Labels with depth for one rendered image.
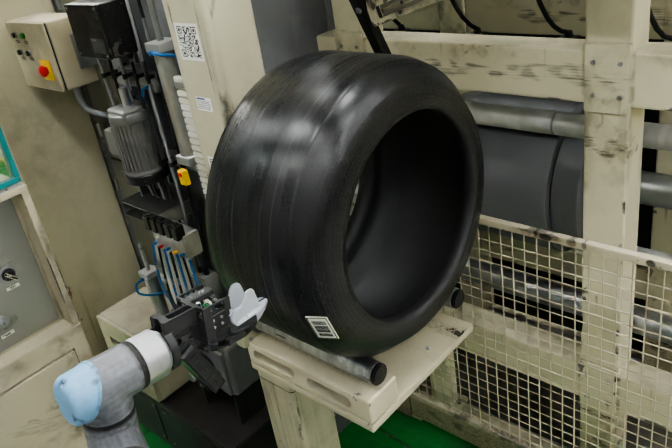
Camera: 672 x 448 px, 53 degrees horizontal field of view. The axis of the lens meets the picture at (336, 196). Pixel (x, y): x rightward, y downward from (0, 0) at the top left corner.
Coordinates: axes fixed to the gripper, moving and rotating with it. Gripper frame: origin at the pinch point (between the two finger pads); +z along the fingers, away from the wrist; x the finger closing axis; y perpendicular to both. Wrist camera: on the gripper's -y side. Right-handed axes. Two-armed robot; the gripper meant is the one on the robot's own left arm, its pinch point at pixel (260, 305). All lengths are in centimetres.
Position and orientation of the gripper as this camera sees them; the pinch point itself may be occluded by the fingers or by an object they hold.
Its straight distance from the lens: 116.9
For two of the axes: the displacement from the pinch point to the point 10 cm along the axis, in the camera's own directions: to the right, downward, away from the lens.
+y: -0.8, -9.3, -3.6
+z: 6.7, -3.2, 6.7
